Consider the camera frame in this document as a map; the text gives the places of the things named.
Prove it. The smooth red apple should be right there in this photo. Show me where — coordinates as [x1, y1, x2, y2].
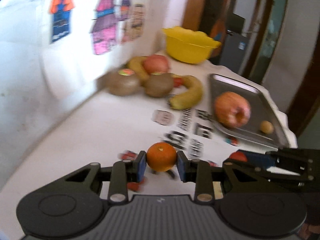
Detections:
[143, 54, 170, 74]

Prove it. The yellow plastic bowl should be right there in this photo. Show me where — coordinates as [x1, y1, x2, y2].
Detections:
[162, 26, 221, 64]

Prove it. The kiwi with sticker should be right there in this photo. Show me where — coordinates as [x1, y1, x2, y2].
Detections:
[103, 68, 141, 96]
[144, 73, 174, 98]

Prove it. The long yellow banana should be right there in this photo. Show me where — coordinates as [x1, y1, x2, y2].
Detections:
[168, 74, 204, 110]

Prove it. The red apple with dimple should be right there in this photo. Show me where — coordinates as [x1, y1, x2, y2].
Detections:
[213, 92, 251, 128]

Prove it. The grey appliance box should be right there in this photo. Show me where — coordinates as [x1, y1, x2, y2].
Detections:
[219, 14, 249, 73]

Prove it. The red cherry tomato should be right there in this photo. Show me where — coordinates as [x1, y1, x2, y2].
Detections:
[229, 151, 248, 162]

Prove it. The small orange tangerine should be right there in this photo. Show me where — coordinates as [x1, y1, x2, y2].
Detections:
[146, 142, 177, 172]

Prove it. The houses drawing paper sheet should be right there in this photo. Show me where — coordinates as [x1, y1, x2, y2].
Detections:
[40, 0, 169, 99]

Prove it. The metal tray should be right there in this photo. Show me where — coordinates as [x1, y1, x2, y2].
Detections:
[208, 74, 289, 148]

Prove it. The dark door with painting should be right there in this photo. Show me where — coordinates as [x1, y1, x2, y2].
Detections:
[182, 0, 241, 66]

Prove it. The small tan longan fruit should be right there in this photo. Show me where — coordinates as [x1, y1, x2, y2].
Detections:
[260, 120, 274, 134]

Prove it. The white printed tablecloth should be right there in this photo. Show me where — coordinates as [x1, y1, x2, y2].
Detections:
[0, 52, 298, 240]

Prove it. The short yellow banana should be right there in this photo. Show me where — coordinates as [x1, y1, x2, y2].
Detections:
[127, 56, 149, 86]

